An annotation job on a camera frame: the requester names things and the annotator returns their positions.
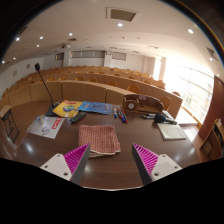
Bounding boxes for white printed magazine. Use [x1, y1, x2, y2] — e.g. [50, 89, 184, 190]
[26, 114, 66, 140]

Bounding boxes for yellow booklet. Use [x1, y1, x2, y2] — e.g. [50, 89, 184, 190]
[52, 99, 83, 118]

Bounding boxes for black metal frame stand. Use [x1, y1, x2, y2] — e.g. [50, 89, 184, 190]
[0, 105, 20, 144]

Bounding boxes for red white checked towel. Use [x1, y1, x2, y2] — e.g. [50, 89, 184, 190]
[77, 124, 122, 158]

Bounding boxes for rows of wooden auditorium seats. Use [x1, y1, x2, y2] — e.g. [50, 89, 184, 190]
[3, 65, 183, 116]

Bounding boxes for square ceiling vent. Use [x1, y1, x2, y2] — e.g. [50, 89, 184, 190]
[106, 7, 140, 23]

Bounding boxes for round ceiling lights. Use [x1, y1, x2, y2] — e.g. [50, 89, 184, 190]
[1, 22, 214, 64]

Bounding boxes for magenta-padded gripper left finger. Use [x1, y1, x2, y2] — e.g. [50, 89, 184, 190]
[39, 142, 94, 186]

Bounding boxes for black marker pen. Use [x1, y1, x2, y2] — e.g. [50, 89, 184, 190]
[139, 113, 156, 120]

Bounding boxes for white notepad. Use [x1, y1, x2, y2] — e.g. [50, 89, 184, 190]
[156, 123, 187, 141]

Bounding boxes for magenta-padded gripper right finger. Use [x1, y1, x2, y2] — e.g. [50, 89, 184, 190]
[131, 143, 183, 187]

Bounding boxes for red marker pen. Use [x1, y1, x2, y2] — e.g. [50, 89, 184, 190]
[116, 108, 124, 121]

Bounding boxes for small black device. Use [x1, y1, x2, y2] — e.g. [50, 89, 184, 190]
[153, 113, 178, 125]

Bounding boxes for blue booklet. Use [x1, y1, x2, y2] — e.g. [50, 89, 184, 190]
[78, 100, 113, 116]

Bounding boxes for black gooseneck desk microphone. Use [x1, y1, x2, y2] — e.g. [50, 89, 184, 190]
[34, 62, 61, 117]

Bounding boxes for black remote control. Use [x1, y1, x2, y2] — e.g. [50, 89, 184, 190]
[69, 111, 87, 124]

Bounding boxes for wooden shelf unit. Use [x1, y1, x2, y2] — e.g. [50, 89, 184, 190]
[199, 118, 224, 160]

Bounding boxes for wooden desk organizer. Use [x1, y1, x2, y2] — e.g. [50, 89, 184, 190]
[121, 93, 165, 115]

